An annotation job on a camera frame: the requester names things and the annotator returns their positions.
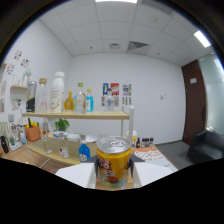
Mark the yellow juice can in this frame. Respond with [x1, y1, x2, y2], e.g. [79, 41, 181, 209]
[95, 135, 133, 189]

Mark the clear bottle green cap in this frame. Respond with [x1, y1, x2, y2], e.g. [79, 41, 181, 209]
[73, 82, 87, 114]

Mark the blue liquid bottle silver cap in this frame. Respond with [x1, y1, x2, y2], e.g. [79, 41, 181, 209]
[78, 134, 91, 163]

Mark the white bowl blue pattern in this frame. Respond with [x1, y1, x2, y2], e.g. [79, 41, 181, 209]
[53, 130, 69, 139]

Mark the potted green plant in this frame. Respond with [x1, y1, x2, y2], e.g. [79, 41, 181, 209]
[54, 118, 71, 132]

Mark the two-tier wooden shelf rack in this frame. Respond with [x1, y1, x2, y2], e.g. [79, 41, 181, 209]
[21, 105, 135, 166]

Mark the orange basket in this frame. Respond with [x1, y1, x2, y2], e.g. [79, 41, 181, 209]
[24, 121, 42, 143]

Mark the black armchair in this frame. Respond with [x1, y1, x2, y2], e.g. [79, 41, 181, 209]
[186, 129, 224, 164]

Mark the light blue small bottle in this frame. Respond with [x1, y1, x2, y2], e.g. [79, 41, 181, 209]
[19, 131, 28, 145]

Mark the white flat scale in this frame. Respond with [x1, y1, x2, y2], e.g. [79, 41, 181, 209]
[8, 141, 24, 153]

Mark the amber liquid bottle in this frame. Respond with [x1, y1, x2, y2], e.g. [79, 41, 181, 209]
[63, 90, 76, 112]

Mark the blue bottle yellow cap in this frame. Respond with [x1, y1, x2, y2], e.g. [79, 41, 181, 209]
[85, 88, 95, 113]

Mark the clear bottle blue cap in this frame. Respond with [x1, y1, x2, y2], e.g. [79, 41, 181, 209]
[105, 87, 116, 113]

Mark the black bag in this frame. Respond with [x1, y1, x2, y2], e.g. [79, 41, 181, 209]
[0, 134, 9, 154]

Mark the large white bottle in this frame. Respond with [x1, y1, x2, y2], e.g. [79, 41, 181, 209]
[49, 71, 66, 114]

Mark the brown door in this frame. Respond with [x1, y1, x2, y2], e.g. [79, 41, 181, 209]
[180, 59, 208, 146]

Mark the tall glass bottle cork lid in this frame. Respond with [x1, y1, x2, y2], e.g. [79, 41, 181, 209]
[34, 77, 49, 114]

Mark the white figurine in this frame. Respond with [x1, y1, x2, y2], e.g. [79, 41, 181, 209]
[21, 68, 33, 88]

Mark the multicolour wall poster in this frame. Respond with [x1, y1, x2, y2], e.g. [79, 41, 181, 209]
[122, 83, 133, 98]

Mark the blue wall poster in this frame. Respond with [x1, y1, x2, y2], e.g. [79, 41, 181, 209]
[102, 82, 110, 97]

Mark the red white wall poster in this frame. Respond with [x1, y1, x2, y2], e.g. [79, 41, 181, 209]
[110, 82, 120, 98]

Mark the wooden wall shelf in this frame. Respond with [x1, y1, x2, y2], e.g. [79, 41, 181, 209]
[9, 84, 28, 91]

